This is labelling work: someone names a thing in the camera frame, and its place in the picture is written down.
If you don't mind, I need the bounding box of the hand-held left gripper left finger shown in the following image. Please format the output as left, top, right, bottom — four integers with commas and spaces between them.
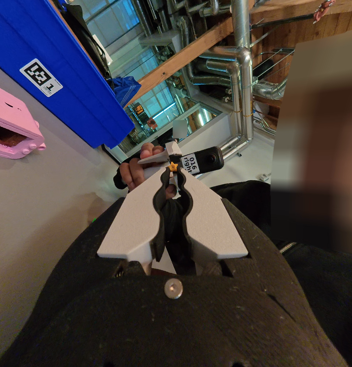
97, 167, 171, 274

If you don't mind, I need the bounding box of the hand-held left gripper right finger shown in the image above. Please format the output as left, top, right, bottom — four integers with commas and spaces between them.
177, 168, 248, 261

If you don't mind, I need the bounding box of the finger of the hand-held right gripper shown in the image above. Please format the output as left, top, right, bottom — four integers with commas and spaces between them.
137, 151, 171, 180
165, 142, 183, 157

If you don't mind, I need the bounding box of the pink brick figure pot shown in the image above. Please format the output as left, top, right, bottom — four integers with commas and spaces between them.
0, 83, 46, 159

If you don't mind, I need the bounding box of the person's right hand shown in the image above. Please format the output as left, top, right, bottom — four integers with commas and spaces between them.
119, 142, 178, 200

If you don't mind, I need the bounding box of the blue cloth bag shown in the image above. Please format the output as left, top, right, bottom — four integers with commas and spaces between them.
109, 75, 142, 108

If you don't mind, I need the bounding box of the wooden ceiling beam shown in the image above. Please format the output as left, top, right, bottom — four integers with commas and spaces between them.
126, 16, 235, 107

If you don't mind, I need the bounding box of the black jacket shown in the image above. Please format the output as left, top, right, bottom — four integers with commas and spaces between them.
210, 181, 352, 367

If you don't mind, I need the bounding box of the blue storage bin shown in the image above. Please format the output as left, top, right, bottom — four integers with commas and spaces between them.
0, 0, 135, 149

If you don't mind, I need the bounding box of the black bag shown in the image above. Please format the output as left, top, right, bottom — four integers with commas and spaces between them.
61, 3, 113, 81

